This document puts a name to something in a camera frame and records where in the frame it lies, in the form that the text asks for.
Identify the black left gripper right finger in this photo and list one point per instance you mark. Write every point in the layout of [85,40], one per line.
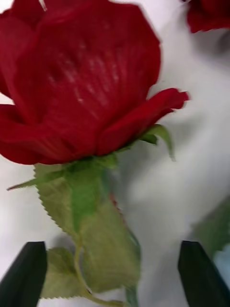
[201,278]

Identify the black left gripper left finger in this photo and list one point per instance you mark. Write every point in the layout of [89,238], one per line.
[22,275]

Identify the large red rose green stem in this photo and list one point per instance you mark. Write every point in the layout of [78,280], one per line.
[79,79]

